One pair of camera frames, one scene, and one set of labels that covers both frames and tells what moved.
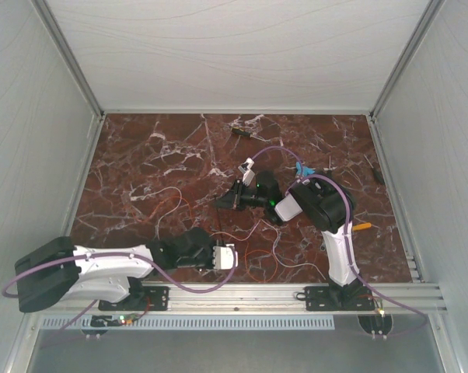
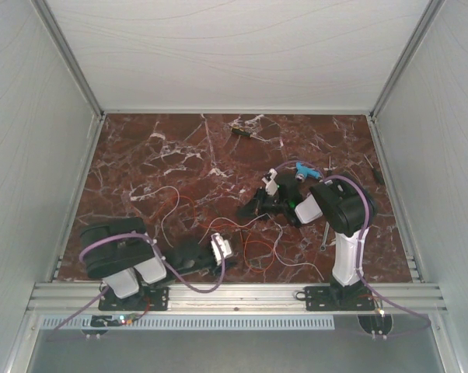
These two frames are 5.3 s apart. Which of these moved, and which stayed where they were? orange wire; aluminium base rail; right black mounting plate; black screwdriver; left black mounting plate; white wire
Moved: white wire; orange wire
Stayed: black screwdriver; left black mounting plate; aluminium base rail; right black mounting plate
